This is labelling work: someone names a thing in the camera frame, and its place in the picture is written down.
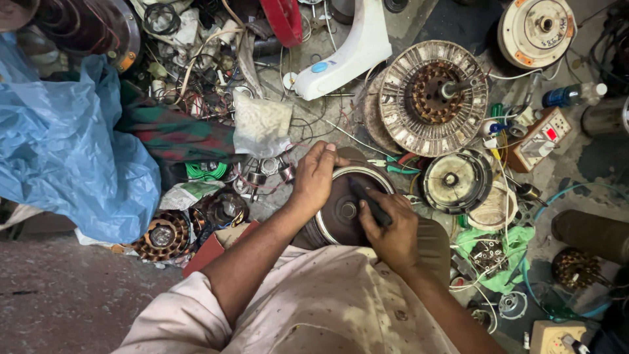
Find person's left hand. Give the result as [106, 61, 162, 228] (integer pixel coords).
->
[293, 141, 351, 218]

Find person's right hand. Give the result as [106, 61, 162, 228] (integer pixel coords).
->
[357, 189, 420, 274]

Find black handled tool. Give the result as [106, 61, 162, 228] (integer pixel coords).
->
[349, 177, 393, 228]

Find brown fan motor housing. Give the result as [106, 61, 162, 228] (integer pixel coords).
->
[291, 147, 398, 250]

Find white bag of parts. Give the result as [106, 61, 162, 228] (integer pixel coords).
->
[232, 90, 294, 159]

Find black and white motor cover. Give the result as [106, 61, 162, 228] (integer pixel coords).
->
[422, 149, 493, 215]

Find copper wound stator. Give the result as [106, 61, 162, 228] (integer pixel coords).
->
[190, 191, 250, 233]
[132, 210, 193, 262]

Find person's pale spotted shirt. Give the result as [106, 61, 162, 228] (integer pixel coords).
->
[112, 245, 461, 354]

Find white bowl shaped cover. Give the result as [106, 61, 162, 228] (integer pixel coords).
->
[467, 181, 519, 232]

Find green plastic bag with parts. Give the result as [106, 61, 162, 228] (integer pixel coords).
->
[453, 225, 536, 295]

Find red cardboard box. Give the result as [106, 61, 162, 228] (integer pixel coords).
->
[182, 220, 260, 279]

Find green white printed bag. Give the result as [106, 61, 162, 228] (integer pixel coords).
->
[158, 180, 226, 212]

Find white mixer stand body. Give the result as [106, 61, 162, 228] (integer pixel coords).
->
[294, 0, 393, 101]

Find small silver round part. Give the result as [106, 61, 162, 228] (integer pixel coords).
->
[498, 291, 528, 321]

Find large finned fan rotor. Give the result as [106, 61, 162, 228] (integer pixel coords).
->
[364, 40, 489, 158]

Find red green plaid cloth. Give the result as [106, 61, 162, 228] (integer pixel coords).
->
[116, 81, 238, 165]

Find red plastic part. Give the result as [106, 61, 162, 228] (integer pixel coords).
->
[259, 0, 304, 48]

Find dark wound stator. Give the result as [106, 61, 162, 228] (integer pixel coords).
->
[551, 247, 603, 292]

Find brown cylinder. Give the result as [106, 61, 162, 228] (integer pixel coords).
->
[551, 209, 629, 266]

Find blue plastic bottle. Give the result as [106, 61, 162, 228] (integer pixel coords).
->
[542, 83, 608, 109]

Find silver metal cylinder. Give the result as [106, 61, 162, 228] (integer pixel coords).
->
[581, 96, 629, 138]

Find cream round fan motor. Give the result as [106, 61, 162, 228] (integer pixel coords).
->
[497, 0, 577, 70]

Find blue plastic bag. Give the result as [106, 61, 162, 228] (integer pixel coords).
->
[0, 32, 162, 245]

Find large dark motor shell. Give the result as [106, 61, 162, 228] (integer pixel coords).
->
[30, 0, 142, 73]

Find green handled pliers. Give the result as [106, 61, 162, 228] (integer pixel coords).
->
[368, 153, 422, 175]

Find green wire coil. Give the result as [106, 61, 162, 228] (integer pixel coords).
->
[185, 161, 229, 182]

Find blue hose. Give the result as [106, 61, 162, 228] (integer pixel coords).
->
[521, 182, 629, 321]

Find heap of wires and parts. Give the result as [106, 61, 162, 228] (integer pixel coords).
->
[129, 0, 261, 121]

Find wooden switch board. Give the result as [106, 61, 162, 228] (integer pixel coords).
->
[507, 107, 574, 173]

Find cream switch box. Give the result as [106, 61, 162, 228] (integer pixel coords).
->
[529, 321, 590, 354]

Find bundle of black cables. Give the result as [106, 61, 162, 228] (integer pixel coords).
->
[589, 5, 629, 96]

